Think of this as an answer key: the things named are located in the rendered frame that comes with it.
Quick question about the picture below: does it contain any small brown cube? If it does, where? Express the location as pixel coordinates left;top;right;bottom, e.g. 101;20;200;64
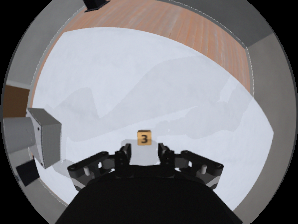
137;130;152;145

